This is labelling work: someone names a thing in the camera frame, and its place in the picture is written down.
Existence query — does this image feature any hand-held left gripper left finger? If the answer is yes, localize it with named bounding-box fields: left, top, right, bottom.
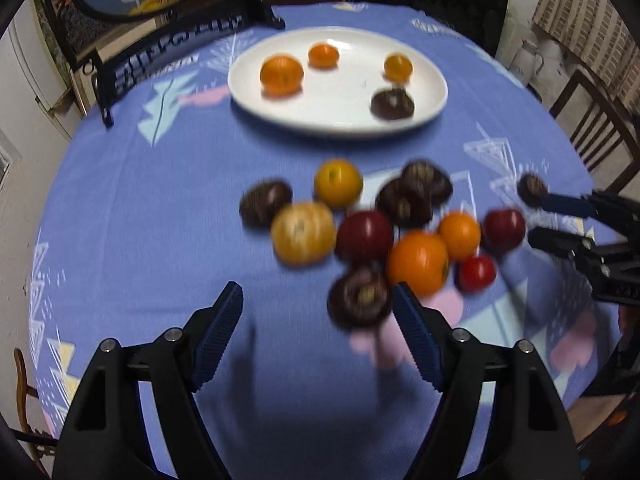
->
left=59, top=281, right=246, bottom=480

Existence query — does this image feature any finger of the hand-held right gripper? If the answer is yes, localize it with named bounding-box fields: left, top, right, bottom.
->
left=528, top=226, right=640, bottom=306
left=541, top=191, right=640, bottom=248

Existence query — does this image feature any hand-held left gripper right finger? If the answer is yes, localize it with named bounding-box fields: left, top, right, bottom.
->
left=392, top=282, right=583, bottom=480

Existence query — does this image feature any dark purple water chestnut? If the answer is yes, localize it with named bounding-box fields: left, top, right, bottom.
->
left=375, top=177, right=433, bottom=228
left=370, top=88, right=416, bottom=122
left=238, top=178, right=293, bottom=228
left=327, top=266, right=394, bottom=331
left=516, top=172, right=549, bottom=208
left=400, top=160, right=454, bottom=206

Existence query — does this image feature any dark red plum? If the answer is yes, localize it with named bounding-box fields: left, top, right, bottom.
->
left=335, top=210, right=395, bottom=263
left=481, top=208, right=527, bottom=256

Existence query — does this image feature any large orange persimmon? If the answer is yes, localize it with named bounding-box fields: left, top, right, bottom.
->
left=386, top=231, right=450, bottom=297

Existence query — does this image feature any small red tomato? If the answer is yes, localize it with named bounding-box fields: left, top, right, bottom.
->
left=458, top=255, right=498, bottom=292

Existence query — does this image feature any round orange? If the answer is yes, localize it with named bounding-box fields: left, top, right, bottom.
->
left=437, top=211, right=482, bottom=262

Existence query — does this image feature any pale peeled tangerine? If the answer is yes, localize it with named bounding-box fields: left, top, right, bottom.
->
left=270, top=202, right=338, bottom=267

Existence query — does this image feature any yellow citrus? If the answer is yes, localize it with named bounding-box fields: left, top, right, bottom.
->
left=314, top=159, right=364, bottom=208

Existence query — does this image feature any white oval plate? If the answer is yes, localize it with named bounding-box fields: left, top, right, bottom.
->
left=227, top=27, right=448, bottom=138

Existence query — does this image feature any dark wooden chair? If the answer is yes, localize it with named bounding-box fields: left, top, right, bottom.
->
left=548, top=67, right=640, bottom=193

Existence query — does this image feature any blue printed tablecloth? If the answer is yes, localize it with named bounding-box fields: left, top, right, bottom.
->
left=27, top=2, right=623, bottom=480

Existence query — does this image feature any white enamel jug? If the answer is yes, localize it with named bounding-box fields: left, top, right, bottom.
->
left=510, top=37, right=546, bottom=81

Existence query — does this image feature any brick pattern curtain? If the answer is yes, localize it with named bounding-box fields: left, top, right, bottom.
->
left=532, top=0, right=640, bottom=101

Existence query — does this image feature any brown wooden chair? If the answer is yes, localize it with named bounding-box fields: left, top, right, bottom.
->
left=12, top=347, right=61, bottom=461

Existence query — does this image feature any small orange tangerine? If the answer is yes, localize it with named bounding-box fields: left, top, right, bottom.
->
left=383, top=53, right=414, bottom=82
left=307, top=43, right=341, bottom=70

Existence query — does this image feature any black flat panel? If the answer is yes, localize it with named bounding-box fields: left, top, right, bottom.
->
left=350, top=0, right=510, bottom=58

